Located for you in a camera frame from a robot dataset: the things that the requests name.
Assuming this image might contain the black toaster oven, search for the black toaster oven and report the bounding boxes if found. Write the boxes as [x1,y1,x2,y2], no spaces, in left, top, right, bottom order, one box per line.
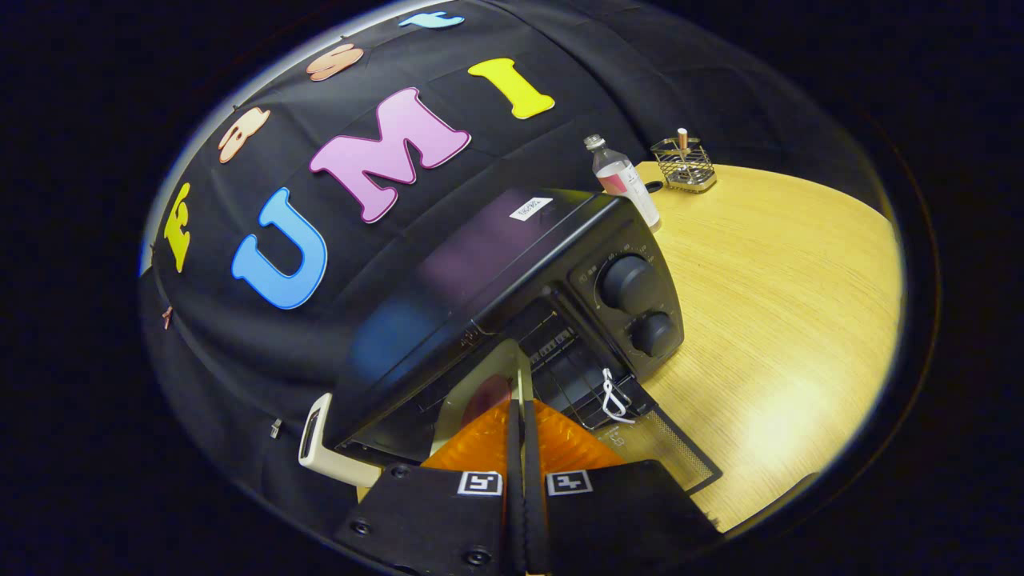
[328,188,725,497]

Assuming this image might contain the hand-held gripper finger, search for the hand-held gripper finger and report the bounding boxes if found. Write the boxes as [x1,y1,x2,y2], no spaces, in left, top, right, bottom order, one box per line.
[334,398,529,576]
[524,398,721,576]

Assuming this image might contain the white cord loop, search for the white cord loop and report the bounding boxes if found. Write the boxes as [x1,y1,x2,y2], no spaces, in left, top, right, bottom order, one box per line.
[600,367,637,425]

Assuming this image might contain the pink round ham slice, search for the pink round ham slice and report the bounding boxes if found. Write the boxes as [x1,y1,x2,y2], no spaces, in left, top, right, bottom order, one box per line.
[462,373,514,421]

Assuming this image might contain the clear plastic bottle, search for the clear plastic bottle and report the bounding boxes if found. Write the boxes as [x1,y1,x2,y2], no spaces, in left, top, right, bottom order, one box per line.
[583,134,662,233]

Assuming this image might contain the white pop-up toaster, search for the white pop-up toaster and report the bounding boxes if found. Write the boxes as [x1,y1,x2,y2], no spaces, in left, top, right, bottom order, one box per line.
[298,392,385,489]

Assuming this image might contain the wire mesh holder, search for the wire mesh holder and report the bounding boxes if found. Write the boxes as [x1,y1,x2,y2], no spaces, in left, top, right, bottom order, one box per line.
[650,138,718,194]

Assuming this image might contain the cream square plate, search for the cream square plate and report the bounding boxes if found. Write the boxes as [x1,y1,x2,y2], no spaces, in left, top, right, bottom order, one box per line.
[432,338,535,461]

